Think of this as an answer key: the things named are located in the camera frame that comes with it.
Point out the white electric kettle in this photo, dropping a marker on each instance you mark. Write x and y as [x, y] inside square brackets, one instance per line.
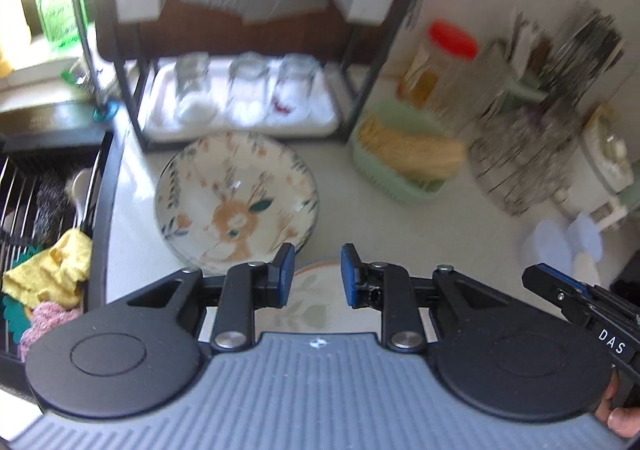
[600, 164]

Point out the green dish soap bottle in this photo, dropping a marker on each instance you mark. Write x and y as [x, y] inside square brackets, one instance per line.
[55, 9]

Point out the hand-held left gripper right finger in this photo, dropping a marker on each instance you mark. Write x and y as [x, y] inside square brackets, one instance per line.
[350, 277]

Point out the floral deer print plate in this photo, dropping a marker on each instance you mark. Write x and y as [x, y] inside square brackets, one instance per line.
[235, 200]

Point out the steel wool scrubber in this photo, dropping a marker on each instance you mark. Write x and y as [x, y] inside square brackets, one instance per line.
[51, 202]

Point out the person's right hand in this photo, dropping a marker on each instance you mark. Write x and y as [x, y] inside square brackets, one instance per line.
[624, 422]

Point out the beige loofah scrubber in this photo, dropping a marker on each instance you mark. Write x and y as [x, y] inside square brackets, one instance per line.
[415, 149]

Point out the clear drinking glass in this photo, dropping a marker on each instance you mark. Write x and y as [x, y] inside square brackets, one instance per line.
[195, 89]
[249, 89]

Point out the yellow cleaning cloth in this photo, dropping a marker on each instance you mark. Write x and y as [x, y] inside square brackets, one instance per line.
[50, 270]

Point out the light green plastic basket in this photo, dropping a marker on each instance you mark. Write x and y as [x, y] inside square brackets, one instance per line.
[380, 177]

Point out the red lid plastic jar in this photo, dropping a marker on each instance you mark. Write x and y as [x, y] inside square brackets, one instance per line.
[440, 59]

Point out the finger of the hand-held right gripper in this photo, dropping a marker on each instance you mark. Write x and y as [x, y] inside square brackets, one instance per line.
[547, 287]

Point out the brown wooden cutting board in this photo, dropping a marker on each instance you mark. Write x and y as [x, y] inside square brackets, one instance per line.
[310, 42]

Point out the chrome faucet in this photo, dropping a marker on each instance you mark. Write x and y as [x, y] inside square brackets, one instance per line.
[85, 44]

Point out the pink knitted sponge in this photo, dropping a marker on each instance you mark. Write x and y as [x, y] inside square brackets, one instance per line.
[47, 325]

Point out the white plastic spoon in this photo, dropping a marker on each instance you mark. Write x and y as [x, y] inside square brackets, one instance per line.
[82, 190]

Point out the red print drinking glass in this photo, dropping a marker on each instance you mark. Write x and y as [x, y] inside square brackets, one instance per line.
[295, 89]

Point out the pale leaf print plate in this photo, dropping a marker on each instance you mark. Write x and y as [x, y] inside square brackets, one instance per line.
[320, 302]

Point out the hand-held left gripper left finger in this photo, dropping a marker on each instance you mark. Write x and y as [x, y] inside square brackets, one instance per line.
[284, 277]

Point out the white plastic tray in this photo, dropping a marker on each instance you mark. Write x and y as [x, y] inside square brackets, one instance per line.
[320, 124]

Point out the light green utensil holder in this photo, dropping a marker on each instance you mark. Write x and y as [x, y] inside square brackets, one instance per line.
[522, 99]

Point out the textured glass pitcher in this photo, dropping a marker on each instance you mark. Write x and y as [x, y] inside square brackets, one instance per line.
[470, 84]

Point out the black metal rack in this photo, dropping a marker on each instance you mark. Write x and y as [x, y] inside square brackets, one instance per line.
[127, 79]

